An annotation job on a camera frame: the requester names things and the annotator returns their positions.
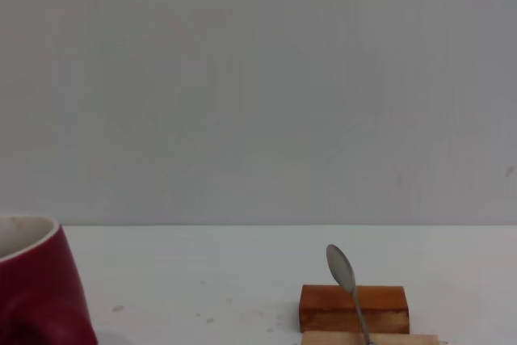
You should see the light wooden arch block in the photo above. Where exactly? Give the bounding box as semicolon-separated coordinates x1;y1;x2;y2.
301;330;441;345

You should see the red ceramic mug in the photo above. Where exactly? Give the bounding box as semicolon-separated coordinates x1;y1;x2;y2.
0;215;99;345

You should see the dark orange wooden block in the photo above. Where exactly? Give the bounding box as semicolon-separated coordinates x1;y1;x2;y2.
299;284;411;334

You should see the metal spoon light blue handle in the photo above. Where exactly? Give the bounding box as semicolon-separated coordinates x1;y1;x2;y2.
326;243;376;345

